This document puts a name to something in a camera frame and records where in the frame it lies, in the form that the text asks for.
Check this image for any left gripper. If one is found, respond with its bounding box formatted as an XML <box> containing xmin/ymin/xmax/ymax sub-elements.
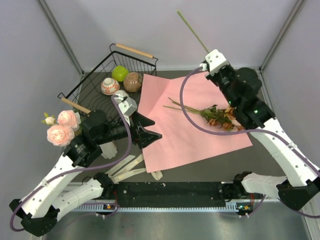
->
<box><xmin>96</xmin><ymin>110</ymin><xmax>163</xmax><ymax>148</ymax></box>

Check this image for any brown dried rose bunch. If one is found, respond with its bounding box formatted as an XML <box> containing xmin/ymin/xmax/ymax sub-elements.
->
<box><xmin>162</xmin><ymin>97</ymin><xmax>246</xmax><ymax>132</ymax></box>

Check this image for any pink wrapping paper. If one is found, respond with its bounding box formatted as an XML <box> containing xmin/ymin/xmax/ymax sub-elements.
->
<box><xmin>138</xmin><ymin>73</ymin><xmax>253</xmax><ymax>173</ymax></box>

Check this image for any beige ribbon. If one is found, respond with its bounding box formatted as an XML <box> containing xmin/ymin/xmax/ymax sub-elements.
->
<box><xmin>106</xmin><ymin>153</ymin><xmax>147</xmax><ymax>184</ymax></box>

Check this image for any peach rose stem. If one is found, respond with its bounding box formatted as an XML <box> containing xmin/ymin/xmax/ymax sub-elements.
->
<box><xmin>176</xmin><ymin>10</ymin><xmax>209</xmax><ymax>54</ymax></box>

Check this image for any pink flower bunch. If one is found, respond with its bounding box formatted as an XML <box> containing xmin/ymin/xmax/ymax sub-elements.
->
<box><xmin>41</xmin><ymin>110</ymin><xmax>82</xmax><ymax>147</ymax></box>

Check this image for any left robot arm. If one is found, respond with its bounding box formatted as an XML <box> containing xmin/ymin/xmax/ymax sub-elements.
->
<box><xmin>9</xmin><ymin>110</ymin><xmax>162</xmax><ymax>237</ymax></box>

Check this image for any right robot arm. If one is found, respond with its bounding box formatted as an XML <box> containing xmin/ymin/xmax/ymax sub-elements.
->
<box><xmin>202</xmin><ymin>65</ymin><xmax>320</xmax><ymax>211</ymax></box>

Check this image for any white ribbed ceramic vase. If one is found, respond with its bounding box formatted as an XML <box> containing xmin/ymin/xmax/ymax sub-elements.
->
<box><xmin>99</xmin><ymin>141</ymin><xmax>118</xmax><ymax>160</ymax></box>

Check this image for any white flower-shaped cup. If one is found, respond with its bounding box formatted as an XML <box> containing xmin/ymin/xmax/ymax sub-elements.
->
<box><xmin>113</xmin><ymin>90</ymin><xmax>129</xmax><ymax>103</ymax></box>

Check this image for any brown ceramic cup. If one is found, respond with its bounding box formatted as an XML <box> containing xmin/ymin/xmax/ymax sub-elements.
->
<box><xmin>123</xmin><ymin>72</ymin><xmax>143</xmax><ymax>93</ymax></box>

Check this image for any white red-patterned bowl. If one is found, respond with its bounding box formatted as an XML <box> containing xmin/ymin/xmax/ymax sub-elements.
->
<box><xmin>100</xmin><ymin>77</ymin><xmax>120</xmax><ymax>96</ymax></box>

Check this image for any green plastic cup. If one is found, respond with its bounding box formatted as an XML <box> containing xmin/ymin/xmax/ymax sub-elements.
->
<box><xmin>111</xmin><ymin>65</ymin><xmax>130</xmax><ymax>83</ymax></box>

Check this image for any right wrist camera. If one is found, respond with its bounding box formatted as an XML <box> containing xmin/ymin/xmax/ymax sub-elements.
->
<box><xmin>199</xmin><ymin>49</ymin><xmax>229</xmax><ymax>76</ymax></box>

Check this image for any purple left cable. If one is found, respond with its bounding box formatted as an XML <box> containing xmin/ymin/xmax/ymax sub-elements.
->
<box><xmin>9</xmin><ymin>94</ymin><xmax>133</xmax><ymax>232</ymax></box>

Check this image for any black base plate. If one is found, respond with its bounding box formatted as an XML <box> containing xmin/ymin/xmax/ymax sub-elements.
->
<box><xmin>112</xmin><ymin>181</ymin><xmax>263</xmax><ymax>208</ymax></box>

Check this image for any black wire basket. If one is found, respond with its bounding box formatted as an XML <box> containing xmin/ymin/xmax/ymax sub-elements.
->
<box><xmin>57</xmin><ymin>43</ymin><xmax>158</xmax><ymax>121</ymax></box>

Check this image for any right frame post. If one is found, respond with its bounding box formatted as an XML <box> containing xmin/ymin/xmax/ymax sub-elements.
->
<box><xmin>258</xmin><ymin>0</ymin><xmax>307</xmax><ymax>73</ymax></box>

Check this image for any frame post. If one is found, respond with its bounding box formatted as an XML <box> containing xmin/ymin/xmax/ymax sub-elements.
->
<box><xmin>258</xmin><ymin>0</ymin><xmax>307</xmax><ymax>73</ymax></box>
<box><xmin>36</xmin><ymin>0</ymin><xmax>84</xmax><ymax>76</ymax></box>

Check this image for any aluminium front rail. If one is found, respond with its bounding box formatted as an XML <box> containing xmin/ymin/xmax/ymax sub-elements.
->
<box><xmin>59</xmin><ymin>181</ymin><xmax>288</xmax><ymax>203</ymax></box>

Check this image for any slotted cable duct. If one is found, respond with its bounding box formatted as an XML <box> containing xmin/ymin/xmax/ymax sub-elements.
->
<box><xmin>72</xmin><ymin>199</ymin><xmax>253</xmax><ymax>213</ymax></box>

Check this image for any left frame post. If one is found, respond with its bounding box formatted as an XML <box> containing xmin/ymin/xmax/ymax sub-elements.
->
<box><xmin>36</xmin><ymin>0</ymin><xmax>84</xmax><ymax>76</ymax></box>

